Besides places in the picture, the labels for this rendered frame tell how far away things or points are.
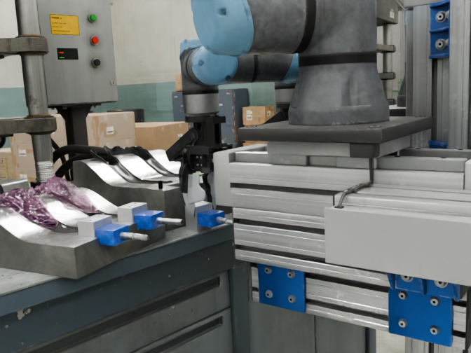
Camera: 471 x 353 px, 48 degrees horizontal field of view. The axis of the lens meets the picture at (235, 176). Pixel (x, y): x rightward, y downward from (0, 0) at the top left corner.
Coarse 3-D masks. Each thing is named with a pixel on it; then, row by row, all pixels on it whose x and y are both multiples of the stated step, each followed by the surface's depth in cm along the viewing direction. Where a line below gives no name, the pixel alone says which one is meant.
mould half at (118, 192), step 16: (80, 160) 135; (96, 160) 136; (128, 160) 140; (160, 160) 145; (80, 176) 136; (96, 176) 130; (112, 176) 131; (144, 176) 135; (160, 176) 136; (176, 176) 134; (96, 192) 132; (112, 192) 126; (128, 192) 122; (144, 192) 117; (160, 192) 113; (176, 192) 115; (160, 208) 114; (176, 208) 115; (224, 208) 126
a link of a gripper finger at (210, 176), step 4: (212, 172) 114; (204, 176) 114; (208, 176) 114; (212, 176) 114; (204, 180) 115; (208, 180) 114; (212, 180) 115; (208, 184) 115; (212, 184) 115; (208, 188) 115; (212, 188) 115; (208, 192) 115; (212, 192) 115; (208, 196) 116; (212, 196) 115; (208, 200) 116; (212, 200) 116; (212, 204) 116; (212, 208) 116
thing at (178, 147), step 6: (186, 132) 111; (192, 132) 110; (180, 138) 113; (186, 138) 111; (192, 138) 110; (174, 144) 114; (180, 144) 113; (186, 144) 112; (168, 150) 116; (174, 150) 115; (180, 150) 113; (168, 156) 116; (174, 156) 115; (180, 156) 116
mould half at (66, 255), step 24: (0, 216) 95; (72, 216) 104; (0, 240) 93; (24, 240) 91; (48, 240) 90; (72, 240) 90; (96, 240) 90; (0, 264) 94; (24, 264) 92; (48, 264) 89; (72, 264) 86; (96, 264) 91
